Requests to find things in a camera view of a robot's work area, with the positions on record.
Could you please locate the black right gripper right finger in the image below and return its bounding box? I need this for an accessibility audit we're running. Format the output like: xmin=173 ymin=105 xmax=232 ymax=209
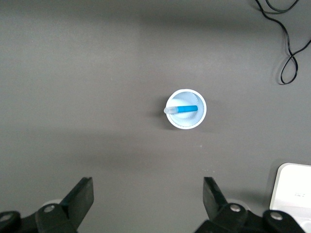
xmin=194 ymin=176 xmax=306 ymax=233

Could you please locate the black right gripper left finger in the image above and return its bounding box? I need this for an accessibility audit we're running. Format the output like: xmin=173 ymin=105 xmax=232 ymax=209
xmin=0 ymin=177 xmax=95 ymax=233

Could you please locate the blue marker with clear cap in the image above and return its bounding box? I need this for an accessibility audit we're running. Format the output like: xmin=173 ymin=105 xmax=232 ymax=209
xmin=163 ymin=104 xmax=199 ymax=115

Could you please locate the white rectangular device box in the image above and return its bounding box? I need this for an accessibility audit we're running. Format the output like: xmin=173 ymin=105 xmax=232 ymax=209
xmin=269 ymin=163 xmax=311 ymax=233

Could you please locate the light blue ribbed plastic cup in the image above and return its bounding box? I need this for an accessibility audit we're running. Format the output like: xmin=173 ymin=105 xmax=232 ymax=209
xmin=165 ymin=88 xmax=207 ymax=130

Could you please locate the thin black cable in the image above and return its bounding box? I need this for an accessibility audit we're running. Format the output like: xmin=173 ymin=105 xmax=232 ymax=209
xmin=254 ymin=0 xmax=311 ymax=85

